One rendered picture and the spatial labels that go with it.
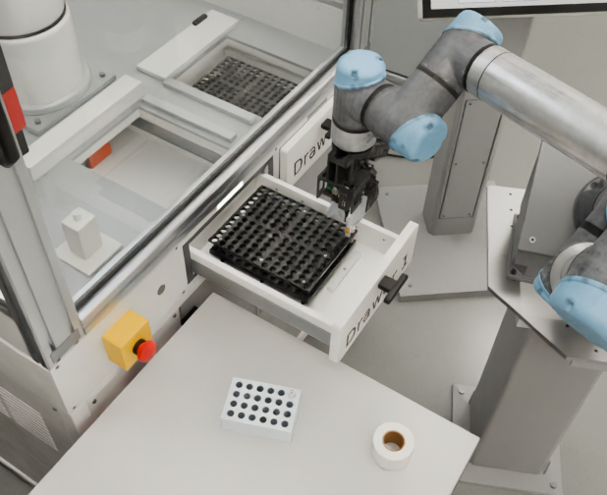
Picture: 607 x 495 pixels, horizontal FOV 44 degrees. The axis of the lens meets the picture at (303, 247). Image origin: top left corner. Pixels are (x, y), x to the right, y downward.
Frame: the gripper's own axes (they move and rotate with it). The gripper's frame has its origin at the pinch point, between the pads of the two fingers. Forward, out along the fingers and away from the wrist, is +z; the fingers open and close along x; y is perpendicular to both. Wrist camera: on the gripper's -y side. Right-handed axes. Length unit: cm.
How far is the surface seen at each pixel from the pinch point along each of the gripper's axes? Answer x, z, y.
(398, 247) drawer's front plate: 10.3, 2.0, 0.3
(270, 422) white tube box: 6.4, 15.9, 36.2
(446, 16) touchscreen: -13, -1, -68
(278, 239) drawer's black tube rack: -10.3, 4.8, 8.8
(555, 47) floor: -15, 95, -223
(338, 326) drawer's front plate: 10.1, 2.1, 21.3
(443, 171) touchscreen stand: -11, 62, -85
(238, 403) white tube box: -0.1, 15.0, 36.5
